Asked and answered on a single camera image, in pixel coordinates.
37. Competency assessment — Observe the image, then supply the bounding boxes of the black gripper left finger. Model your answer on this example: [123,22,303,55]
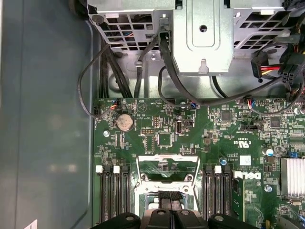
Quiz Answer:
[90,190,173,229]

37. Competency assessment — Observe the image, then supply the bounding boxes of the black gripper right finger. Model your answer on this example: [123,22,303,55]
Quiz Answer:
[172,190,258,229]

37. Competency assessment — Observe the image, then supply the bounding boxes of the metal socket cover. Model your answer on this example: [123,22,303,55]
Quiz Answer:
[136,154,201,189]

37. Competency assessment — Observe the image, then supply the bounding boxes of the CPU socket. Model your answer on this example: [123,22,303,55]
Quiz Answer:
[133,173,202,229]

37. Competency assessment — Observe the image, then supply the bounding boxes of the RAM slot white latch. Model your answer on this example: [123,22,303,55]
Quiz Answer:
[213,165,222,215]
[95,165,105,224]
[112,165,121,224]

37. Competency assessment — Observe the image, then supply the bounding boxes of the green RAM stick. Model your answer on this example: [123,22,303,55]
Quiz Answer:
[231,177,246,222]

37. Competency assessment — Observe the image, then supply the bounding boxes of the white board sticker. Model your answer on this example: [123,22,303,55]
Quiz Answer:
[239,155,252,167]

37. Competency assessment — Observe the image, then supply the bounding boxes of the green motherboard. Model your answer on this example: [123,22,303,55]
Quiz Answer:
[91,96,305,229]

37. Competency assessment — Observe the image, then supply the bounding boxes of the coin cell battery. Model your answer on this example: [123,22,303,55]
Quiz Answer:
[115,112,134,131]

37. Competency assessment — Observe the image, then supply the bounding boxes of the silver finned heatsink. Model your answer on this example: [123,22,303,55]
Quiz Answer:
[280,156,305,198]

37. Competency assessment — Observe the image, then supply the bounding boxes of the white case sticker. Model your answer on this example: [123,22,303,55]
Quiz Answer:
[23,219,38,229]

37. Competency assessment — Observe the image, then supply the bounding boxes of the metal disk bay cage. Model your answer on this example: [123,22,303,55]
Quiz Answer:
[87,0,293,76]

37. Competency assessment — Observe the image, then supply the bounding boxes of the coloured fan wires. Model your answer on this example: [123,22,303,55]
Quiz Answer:
[108,98,121,110]

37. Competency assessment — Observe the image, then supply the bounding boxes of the thin black wire loop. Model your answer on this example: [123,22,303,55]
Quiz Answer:
[76,46,112,119]

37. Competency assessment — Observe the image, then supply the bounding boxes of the thick black cable bundle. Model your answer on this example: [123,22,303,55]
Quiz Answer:
[99,35,134,99]

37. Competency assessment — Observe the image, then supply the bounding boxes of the connector with coloured wires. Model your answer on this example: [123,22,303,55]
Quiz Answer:
[250,50,283,79]

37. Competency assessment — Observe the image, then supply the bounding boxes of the black power cable bundle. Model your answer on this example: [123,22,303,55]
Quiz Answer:
[274,9,305,96]

